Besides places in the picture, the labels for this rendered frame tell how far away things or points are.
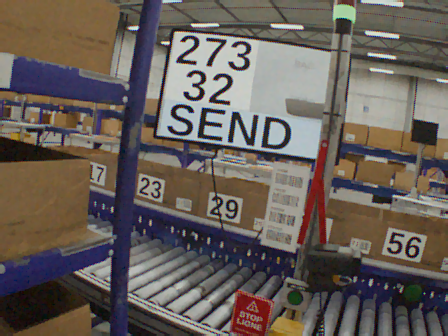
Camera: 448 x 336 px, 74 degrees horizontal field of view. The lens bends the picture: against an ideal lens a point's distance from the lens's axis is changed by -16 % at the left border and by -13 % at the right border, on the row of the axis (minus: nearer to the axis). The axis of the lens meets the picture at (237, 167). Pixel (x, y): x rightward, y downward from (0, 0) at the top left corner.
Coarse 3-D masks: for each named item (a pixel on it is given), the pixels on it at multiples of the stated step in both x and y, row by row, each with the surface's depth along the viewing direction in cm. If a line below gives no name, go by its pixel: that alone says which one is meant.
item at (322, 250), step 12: (312, 252) 69; (324, 252) 68; (336, 252) 68; (348, 252) 67; (360, 252) 69; (312, 264) 69; (324, 264) 68; (336, 264) 67; (348, 264) 66; (360, 264) 66; (312, 276) 71; (324, 276) 69; (336, 276) 69; (312, 288) 70; (324, 288) 69
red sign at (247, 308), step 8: (240, 296) 81; (248, 296) 80; (256, 296) 80; (240, 304) 81; (248, 304) 80; (256, 304) 80; (264, 304) 79; (272, 304) 78; (240, 312) 81; (248, 312) 80; (256, 312) 80; (264, 312) 79; (232, 320) 82; (240, 320) 81; (248, 320) 81; (256, 320) 80; (264, 320) 79; (232, 328) 82; (240, 328) 82; (248, 328) 81; (256, 328) 80; (264, 328) 79
